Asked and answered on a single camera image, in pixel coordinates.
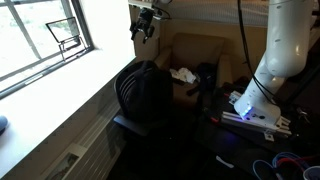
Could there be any blue cable bundle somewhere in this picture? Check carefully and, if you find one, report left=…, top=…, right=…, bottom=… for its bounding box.
left=252, top=151, right=312, bottom=180

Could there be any white crumpled cloth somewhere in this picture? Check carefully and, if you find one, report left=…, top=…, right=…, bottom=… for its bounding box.
left=169, top=67, right=198, bottom=85

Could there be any black robot table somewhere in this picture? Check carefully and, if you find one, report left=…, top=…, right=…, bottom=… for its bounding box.
left=196, top=86, right=320, bottom=180

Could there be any brown leather armchair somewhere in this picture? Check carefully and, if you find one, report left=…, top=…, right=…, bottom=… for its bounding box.
left=154, top=32, right=234, bottom=108

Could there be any white quilted panel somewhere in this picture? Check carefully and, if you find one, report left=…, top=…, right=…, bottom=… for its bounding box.
left=166, top=0, right=320, bottom=28

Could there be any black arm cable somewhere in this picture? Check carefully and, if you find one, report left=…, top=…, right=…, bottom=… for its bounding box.
left=236, top=0, right=278, bottom=106

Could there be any bright glass window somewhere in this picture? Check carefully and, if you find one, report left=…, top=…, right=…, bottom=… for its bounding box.
left=0, top=0, right=95, bottom=101

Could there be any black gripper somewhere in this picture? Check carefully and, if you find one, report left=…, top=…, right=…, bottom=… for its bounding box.
left=129, top=7, right=156, bottom=45

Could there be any dark navy jacket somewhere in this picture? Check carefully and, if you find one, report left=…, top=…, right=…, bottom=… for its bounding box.
left=120, top=59, right=174, bottom=123

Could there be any black wire frame stand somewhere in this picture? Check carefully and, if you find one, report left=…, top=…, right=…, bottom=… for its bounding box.
left=45, top=16, right=84, bottom=62

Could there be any aluminium rail mount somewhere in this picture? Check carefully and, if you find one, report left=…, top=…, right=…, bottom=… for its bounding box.
left=220, top=111, right=293, bottom=143

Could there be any white wall heater unit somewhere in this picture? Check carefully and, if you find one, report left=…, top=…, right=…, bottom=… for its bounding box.
left=43, top=99, right=128, bottom=180

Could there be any white cup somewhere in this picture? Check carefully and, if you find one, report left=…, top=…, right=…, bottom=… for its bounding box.
left=302, top=165, right=320, bottom=180

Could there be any navy blue jacket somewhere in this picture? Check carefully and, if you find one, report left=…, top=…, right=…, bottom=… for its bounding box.
left=186, top=62, right=220, bottom=98

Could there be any black slatted office chair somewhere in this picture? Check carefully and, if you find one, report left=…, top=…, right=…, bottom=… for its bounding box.
left=112, top=59, right=168, bottom=138

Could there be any white paper strip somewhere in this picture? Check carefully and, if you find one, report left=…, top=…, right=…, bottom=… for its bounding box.
left=215, top=155, right=235, bottom=169

